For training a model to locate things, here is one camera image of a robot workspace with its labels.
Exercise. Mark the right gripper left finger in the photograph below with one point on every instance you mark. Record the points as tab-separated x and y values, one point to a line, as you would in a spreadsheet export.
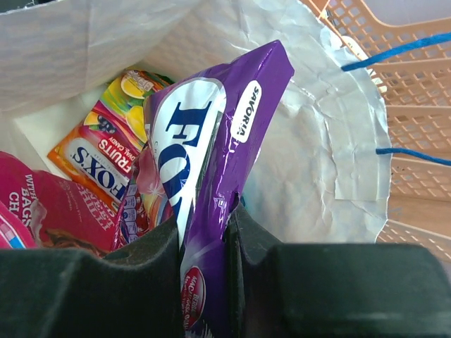
88	285

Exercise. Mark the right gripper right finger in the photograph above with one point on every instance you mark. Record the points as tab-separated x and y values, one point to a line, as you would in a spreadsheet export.
331	290

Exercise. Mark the blue checkered paper bag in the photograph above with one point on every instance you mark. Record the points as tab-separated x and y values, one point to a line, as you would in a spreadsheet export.
318	177

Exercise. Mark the magenta snack bag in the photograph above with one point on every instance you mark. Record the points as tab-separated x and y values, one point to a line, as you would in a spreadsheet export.
56	212

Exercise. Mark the orange Fox's fruits candy bag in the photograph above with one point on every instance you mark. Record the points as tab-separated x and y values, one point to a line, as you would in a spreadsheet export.
99	151

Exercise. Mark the purple Fox's berries candy bag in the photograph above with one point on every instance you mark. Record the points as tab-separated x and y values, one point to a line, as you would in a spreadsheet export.
207	271

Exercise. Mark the peach plastic desk organizer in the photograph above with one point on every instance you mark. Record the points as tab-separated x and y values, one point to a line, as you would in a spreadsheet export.
416	90

